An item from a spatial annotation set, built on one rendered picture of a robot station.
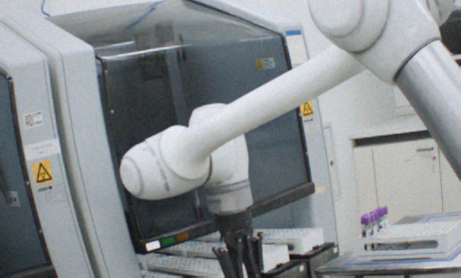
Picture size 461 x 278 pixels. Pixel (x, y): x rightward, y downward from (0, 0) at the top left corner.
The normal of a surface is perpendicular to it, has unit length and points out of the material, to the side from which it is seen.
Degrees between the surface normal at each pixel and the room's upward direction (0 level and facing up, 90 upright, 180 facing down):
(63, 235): 90
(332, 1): 85
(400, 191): 90
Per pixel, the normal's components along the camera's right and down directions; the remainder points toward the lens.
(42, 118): 0.69, -0.09
